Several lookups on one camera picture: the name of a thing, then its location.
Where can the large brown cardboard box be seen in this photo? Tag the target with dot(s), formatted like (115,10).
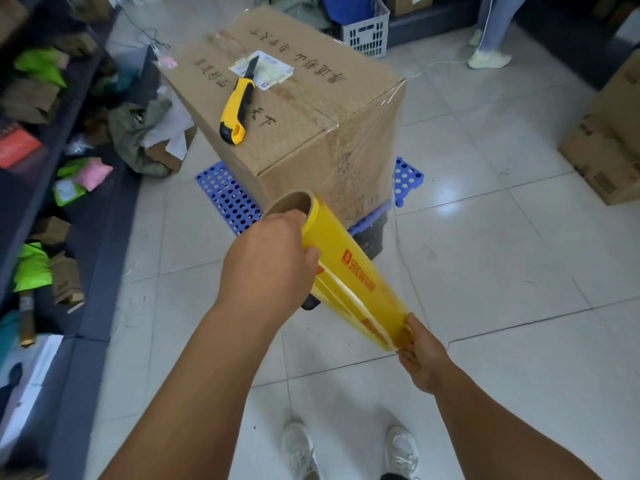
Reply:
(300,119)

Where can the person's right forearm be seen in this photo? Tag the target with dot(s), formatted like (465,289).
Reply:
(490,434)

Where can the blue perforated plastic pallet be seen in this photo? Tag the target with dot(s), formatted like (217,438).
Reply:
(225,194)

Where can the green fabric sack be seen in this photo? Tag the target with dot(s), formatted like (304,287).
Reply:
(295,7)
(130,129)

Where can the white flat carton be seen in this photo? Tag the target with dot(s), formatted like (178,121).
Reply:
(35,384)

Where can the red box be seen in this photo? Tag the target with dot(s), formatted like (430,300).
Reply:
(17,147)

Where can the blue plastic bag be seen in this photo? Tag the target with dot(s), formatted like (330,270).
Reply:
(350,7)

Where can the yellow stretch film roll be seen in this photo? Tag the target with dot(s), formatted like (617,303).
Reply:
(350,279)

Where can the person's left hand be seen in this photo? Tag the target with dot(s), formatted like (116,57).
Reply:
(265,269)

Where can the person's shoe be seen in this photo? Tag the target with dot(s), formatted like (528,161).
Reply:
(300,449)
(402,452)

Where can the person's right shoe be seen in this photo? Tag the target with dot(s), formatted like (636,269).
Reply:
(402,452)

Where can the pink packet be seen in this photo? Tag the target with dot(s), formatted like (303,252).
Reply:
(95,173)

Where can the white paper sheet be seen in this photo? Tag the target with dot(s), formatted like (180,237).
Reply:
(172,124)

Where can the person's right hand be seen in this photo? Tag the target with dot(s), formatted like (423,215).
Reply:
(427,362)

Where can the black plastic crate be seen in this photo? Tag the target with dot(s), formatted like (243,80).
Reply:
(372,239)

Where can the person's left forearm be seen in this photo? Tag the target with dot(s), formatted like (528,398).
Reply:
(200,404)

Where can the cardboard box with white sticker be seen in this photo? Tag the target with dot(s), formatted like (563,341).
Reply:
(407,3)

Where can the bright green mailer bag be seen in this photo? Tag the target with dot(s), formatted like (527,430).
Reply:
(32,267)
(40,67)

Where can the yellow black utility knife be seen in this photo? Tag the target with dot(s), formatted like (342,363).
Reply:
(237,104)

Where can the person's left shoe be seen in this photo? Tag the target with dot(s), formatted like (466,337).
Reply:
(300,449)

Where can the white plastic basket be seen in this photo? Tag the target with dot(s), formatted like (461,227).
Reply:
(367,37)

